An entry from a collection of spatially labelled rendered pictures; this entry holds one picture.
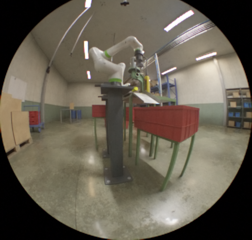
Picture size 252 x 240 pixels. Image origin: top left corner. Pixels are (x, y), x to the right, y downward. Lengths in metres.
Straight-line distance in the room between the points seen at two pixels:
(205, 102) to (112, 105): 5.73
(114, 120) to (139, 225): 0.87
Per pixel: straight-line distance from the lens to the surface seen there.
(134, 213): 0.75
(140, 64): 0.82
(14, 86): 4.46
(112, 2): 3.57
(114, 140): 0.70
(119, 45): 0.95
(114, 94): 0.67
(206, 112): 5.92
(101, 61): 0.67
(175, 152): 0.58
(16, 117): 2.07
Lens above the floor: 0.72
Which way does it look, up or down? 2 degrees down
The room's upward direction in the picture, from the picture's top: straight up
